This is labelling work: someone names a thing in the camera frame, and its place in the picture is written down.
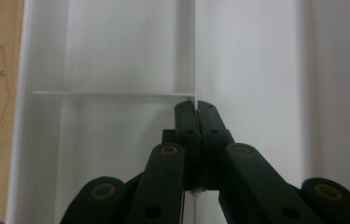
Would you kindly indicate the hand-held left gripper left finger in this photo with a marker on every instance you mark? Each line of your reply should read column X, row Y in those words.
column 188, row 137

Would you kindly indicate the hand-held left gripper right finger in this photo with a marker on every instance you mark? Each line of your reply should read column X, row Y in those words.
column 211, row 137

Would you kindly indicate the white divided plastic tray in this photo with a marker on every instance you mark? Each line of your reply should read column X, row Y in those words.
column 256, row 62

